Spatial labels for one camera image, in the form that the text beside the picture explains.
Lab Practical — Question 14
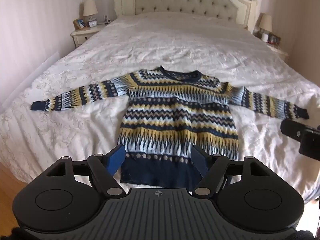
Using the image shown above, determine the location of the navy yellow patterned knit sweater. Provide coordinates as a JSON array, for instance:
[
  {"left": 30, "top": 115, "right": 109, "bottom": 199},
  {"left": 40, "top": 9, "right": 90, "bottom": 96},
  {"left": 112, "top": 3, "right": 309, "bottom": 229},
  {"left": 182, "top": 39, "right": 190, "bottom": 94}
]
[{"left": 31, "top": 67, "right": 309, "bottom": 190}]

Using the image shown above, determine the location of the white embroidered bedspread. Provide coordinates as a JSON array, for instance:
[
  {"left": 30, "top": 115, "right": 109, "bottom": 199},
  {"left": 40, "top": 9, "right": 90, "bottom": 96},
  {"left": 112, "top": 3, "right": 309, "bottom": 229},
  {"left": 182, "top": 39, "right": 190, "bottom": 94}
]
[{"left": 1, "top": 12, "right": 319, "bottom": 202}]

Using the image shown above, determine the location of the right cream nightstand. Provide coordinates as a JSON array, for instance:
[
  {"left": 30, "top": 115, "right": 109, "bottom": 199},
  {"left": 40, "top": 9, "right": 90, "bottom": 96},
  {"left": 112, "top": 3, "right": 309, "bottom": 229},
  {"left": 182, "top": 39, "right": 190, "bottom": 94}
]
[{"left": 253, "top": 30, "right": 289, "bottom": 63}]

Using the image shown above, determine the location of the cream nightstand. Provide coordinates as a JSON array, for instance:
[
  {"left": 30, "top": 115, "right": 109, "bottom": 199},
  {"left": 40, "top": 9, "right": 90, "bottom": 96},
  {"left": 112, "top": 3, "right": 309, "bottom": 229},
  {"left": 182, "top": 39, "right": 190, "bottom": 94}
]
[
  {"left": 253, "top": 30, "right": 289, "bottom": 63},
  {"left": 71, "top": 24, "right": 106, "bottom": 48}
]

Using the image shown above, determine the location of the white candle jar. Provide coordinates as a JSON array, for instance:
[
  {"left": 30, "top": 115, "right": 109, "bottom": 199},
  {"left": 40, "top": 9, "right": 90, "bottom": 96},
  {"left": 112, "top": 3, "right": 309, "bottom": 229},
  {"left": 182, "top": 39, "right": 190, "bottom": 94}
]
[{"left": 261, "top": 33, "right": 269, "bottom": 43}]

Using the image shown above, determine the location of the right cream table lamp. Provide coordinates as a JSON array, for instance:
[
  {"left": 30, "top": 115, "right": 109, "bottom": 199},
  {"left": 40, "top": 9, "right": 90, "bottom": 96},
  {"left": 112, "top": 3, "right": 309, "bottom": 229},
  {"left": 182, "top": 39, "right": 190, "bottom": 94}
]
[{"left": 259, "top": 14, "right": 272, "bottom": 33}]

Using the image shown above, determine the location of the cream table lamp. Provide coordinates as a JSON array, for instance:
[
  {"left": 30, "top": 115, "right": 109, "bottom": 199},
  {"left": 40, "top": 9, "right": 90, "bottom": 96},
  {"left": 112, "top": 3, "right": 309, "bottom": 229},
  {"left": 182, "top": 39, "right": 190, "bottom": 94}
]
[
  {"left": 83, "top": 0, "right": 98, "bottom": 20},
  {"left": 259, "top": 14, "right": 272, "bottom": 33}
]

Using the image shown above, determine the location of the left cream nightstand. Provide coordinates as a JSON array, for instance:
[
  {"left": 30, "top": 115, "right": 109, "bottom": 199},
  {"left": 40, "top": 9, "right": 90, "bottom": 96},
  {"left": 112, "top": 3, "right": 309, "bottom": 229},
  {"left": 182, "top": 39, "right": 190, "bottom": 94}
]
[{"left": 71, "top": 24, "right": 106, "bottom": 48}]

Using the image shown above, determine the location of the cream tufted headboard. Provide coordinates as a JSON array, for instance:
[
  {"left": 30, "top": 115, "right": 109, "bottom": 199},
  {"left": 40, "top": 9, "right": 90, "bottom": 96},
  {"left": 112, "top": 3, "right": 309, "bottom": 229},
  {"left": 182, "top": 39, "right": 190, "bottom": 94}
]
[{"left": 114, "top": 0, "right": 257, "bottom": 31}]

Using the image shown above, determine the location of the left cream table lamp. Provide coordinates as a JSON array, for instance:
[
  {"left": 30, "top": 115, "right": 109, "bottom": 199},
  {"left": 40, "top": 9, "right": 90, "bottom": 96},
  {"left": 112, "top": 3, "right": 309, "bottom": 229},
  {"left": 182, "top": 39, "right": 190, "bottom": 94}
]
[{"left": 83, "top": 0, "right": 98, "bottom": 20}]

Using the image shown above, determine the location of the dark small picture frame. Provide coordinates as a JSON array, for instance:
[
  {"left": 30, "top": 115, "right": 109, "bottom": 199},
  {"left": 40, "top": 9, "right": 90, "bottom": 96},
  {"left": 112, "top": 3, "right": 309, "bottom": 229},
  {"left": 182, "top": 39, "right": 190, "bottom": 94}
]
[{"left": 268, "top": 34, "right": 281, "bottom": 46}]

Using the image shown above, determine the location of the wooden photo frame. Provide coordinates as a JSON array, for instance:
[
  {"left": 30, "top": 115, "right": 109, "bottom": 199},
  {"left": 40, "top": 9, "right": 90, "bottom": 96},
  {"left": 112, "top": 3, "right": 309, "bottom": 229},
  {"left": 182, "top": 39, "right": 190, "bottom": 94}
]
[{"left": 73, "top": 18, "right": 87, "bottom": 30}]

